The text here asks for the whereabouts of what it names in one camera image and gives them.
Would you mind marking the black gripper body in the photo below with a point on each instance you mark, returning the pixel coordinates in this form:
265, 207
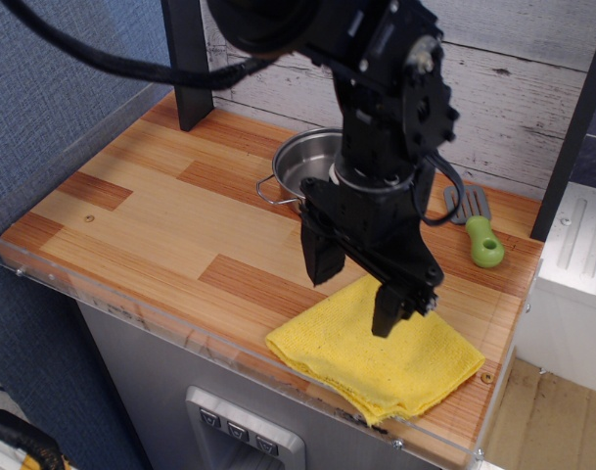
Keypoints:
381, 232

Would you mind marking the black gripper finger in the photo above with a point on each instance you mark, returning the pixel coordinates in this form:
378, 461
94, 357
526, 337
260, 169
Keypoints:
390, 308
323, 256

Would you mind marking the yellow cloth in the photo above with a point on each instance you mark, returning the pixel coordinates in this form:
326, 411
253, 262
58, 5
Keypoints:
419, 364

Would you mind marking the stainless steel pot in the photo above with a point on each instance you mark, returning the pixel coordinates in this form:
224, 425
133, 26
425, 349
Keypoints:
309, 154

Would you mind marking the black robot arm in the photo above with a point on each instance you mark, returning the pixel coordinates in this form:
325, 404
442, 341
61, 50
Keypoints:
385, 58

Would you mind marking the white toy sink unit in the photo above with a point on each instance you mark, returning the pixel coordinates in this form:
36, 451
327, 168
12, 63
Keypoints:
557, 331

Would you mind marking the silver cabinet with dispenser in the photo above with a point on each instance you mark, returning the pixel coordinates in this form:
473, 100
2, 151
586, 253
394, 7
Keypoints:
191, 411

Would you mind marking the yellow object at corner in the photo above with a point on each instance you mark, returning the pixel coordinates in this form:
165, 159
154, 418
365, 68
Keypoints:
44, 460

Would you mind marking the grey spatula green handle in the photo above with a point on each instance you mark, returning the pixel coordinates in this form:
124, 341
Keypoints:
472, 210

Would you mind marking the black right post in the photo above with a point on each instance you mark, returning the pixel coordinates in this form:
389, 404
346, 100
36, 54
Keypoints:
563, 168

